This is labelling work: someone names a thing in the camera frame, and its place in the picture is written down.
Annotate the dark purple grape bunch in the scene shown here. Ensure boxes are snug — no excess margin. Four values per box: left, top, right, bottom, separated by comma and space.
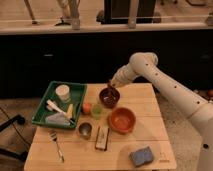
107, 83, 114, 95

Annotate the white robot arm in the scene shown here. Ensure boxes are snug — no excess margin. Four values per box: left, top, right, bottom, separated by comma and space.
110, 52, 213, 171

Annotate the purple bowl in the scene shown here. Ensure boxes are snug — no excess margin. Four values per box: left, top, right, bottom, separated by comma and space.
99, 88, 120, 108

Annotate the orange bowl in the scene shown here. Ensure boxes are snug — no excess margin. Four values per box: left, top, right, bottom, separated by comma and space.
108, 107, 136, 134

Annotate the small green cup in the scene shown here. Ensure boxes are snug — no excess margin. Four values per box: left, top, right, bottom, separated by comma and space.
91, 104, 102, 119

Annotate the orange fruit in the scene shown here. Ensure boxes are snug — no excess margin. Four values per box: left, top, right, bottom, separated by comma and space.
82, 103, 92, 114

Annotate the green plastic tray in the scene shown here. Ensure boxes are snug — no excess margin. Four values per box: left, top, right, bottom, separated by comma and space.
32, 81, 87, 129

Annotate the white cup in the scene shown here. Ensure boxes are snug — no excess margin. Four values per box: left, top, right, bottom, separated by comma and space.
55, 84, 70, 101

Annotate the small metal cup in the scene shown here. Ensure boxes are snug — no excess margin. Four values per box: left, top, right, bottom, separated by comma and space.
78, 122, 92, 139

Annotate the brown white eraser block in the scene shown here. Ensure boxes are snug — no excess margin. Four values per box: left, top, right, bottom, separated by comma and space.
95, 126, 109, 151

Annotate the grey cloth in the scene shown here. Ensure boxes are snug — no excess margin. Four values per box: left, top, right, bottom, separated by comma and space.
45, 113, 70, 126

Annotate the blue sponge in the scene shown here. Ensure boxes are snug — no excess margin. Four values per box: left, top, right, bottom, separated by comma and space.
129, 146, 154, 167

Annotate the silver fork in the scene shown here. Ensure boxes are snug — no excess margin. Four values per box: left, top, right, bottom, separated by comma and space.
49, 130, 65, 163

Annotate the black chair base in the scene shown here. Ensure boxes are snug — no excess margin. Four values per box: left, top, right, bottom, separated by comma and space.
0, 114, 29, 163

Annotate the white handled brush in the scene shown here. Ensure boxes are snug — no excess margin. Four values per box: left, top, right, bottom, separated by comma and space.
46, 100, 75, 124

